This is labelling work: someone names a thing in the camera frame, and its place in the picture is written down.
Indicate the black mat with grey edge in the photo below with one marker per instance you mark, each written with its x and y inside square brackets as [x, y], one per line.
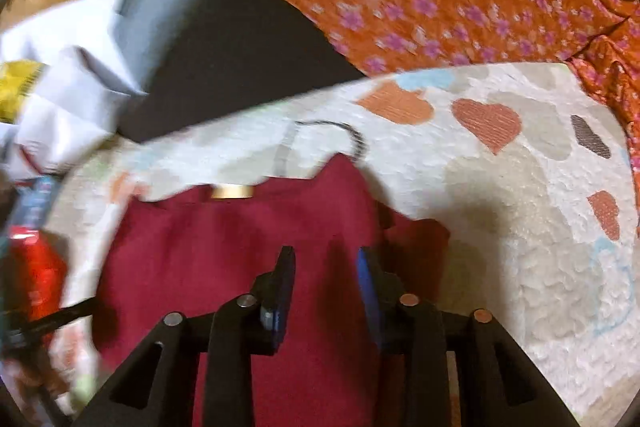
[240, 57]

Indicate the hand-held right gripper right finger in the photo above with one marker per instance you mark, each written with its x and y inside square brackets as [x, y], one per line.
[369, 297]

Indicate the yellow packet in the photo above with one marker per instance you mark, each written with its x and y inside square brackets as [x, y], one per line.
[20, 89]

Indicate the maroon fleece garment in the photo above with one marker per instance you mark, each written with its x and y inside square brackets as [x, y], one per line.
[200, 247]

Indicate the white cloth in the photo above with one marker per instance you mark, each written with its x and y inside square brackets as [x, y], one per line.
[80, 97]

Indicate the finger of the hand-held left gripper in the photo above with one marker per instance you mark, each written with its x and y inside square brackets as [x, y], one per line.
[60, 314]

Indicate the quilted heart print blanket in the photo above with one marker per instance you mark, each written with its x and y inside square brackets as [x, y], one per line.
[500, 217]

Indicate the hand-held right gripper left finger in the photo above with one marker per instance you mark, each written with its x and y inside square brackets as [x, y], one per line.
[281, 292]

